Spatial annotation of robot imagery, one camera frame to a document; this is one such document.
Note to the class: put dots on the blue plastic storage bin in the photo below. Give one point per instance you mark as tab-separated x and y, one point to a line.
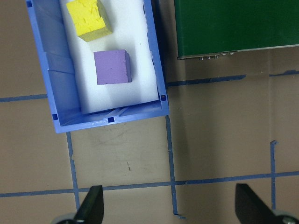
58	70

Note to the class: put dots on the yellow foam cube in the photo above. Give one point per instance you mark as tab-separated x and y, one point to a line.
86	18

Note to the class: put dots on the green flat conveyor board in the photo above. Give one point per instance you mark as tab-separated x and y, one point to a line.
233	23

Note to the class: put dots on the purple foam cube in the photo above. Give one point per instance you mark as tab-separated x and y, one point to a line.
112	67

